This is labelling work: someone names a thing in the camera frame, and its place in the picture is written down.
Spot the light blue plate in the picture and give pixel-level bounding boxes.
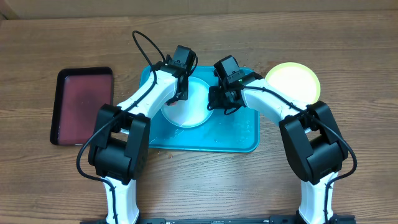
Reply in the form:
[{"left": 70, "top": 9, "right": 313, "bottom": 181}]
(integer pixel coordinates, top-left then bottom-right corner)
[{"left": 161, "top": 77, "right": 212, "bottom": 128}]

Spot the yellow-green plate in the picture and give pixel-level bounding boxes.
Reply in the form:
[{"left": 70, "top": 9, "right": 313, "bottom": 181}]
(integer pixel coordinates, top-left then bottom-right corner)
[{"left": 265, "top": 62, "right": 321, "bottom": 104}]

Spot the black and pink sponge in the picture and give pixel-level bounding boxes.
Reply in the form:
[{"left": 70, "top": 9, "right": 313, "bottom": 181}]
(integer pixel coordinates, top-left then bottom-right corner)
[{"left": 167, "top": 101, "right": 177, "bottom": 106}]

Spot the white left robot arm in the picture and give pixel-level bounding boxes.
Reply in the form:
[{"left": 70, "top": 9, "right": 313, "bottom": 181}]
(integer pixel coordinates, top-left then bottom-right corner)
[{"left": 76, "top": 45, "right": 198, "bottom": 223}]

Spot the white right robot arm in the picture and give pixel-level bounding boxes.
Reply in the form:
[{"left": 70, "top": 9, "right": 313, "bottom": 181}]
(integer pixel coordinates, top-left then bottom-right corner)
[{"left": 207, "top": 55, "right": 358, "bottom": 223}]

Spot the teal plastic tray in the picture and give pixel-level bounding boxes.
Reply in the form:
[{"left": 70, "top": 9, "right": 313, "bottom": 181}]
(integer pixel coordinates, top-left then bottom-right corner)
[{"left": 149, "top": 66, "right": 260, "bottom": 153}]

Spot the dark red water tray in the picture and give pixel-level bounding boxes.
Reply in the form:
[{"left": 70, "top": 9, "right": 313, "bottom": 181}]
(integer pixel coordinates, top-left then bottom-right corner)
[{"left": 50, "top": 67, "right": 114, "bottom": 146}]

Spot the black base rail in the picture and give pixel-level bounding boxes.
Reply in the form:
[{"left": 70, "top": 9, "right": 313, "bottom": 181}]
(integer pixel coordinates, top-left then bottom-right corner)
[{"left": 80, "top": 215, "right": 356, "bottom": 224}]

